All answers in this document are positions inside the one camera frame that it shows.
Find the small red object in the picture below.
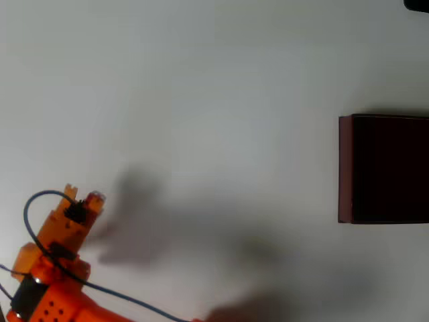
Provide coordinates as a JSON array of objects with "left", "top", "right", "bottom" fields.
[{"left": 86, "top": 191, "right": 107, "bottom": 206}]

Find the dark maroon open box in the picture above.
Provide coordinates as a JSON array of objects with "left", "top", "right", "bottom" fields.
[{"left": 337, "top": 113, "right": 429, "bottom": 225}]

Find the black rounded device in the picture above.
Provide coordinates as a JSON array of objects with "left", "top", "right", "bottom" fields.
[{"left": 403, "top": 0, "right": 429, "bottom": 13}]

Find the thin blue servo cable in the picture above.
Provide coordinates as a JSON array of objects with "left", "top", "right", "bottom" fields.
[{"left": 0, "top": 263, "right": 16, "bottom": 301}]

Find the light orange camera mount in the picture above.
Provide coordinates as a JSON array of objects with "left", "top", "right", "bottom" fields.
[{"left": 11, "top": 182, "right": 106, "bottom": 276}]

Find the small black camera module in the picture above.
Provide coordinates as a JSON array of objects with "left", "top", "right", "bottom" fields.
[{"left": 63, "top": 199, "right": 86, "bottom": 224}]

